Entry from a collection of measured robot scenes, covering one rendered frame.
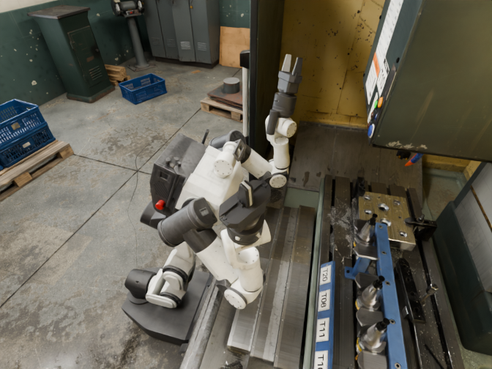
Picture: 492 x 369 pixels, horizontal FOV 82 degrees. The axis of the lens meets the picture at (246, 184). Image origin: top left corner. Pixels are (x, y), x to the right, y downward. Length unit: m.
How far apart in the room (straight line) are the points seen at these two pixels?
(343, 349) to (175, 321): 1.14
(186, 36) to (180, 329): 4.88
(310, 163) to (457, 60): 1.50
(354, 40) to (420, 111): 1.35
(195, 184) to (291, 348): 0.78
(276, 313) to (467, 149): 0.95
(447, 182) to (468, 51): 1.90
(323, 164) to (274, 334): 1.24
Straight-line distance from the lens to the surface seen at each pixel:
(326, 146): 2.21
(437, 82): 0.76
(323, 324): 1.16
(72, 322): 2.44
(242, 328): 1.38
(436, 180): 2.56
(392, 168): 2.24
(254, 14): 1.33
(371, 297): 0.89
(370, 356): 0.86
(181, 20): 5.74
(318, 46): 2.08
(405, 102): 0.76
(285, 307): 1.37
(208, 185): 0.96
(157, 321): 2.04
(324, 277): 1.25
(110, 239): 2.74
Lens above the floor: 1.99
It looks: 42 degrees down
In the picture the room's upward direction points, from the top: straight up
